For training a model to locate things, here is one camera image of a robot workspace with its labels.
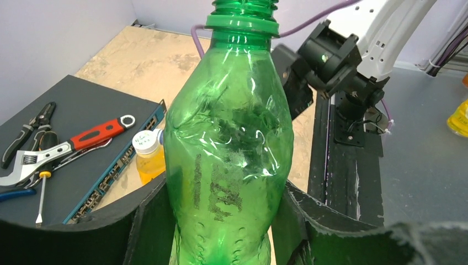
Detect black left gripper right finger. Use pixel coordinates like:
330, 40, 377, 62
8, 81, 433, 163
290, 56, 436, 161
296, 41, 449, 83
272, 182, 467, 264

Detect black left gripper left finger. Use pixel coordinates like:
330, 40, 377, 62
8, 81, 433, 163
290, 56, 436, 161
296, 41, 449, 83
1, 175, 176, 264

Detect orange juice bottle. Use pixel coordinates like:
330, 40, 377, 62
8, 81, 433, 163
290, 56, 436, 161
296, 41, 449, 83
132, 129, 166, 185

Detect green plastic bottle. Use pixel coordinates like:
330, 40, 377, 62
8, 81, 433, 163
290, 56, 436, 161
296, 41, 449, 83
163, 1, 294, 264

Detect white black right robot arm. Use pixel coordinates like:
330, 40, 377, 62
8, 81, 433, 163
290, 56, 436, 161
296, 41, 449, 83
272, 1, 434, 121

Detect yellow bottle in background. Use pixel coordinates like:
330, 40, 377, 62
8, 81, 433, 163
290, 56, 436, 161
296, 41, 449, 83
446, 100, 467, 138

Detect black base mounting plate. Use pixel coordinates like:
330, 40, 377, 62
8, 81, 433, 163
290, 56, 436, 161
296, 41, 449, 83
307, 97, 384, 226

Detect yellow collar screwdriver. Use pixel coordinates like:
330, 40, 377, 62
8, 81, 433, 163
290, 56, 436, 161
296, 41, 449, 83
35, 131, 59, 227

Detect dark grey network switch box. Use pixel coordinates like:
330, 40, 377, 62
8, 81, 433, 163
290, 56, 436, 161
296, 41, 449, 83
1, 76, 166, 227

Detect silver adjustable wrench red handle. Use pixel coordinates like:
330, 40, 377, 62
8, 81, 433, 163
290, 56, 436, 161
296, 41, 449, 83
1, 115, 136, 187

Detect blue handled pliers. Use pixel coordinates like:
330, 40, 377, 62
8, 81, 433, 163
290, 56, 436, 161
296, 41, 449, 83
1, 188, 36, 202

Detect black handled pliers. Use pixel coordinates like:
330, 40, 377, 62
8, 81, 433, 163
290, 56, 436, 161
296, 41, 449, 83
1, 102, 56, 169

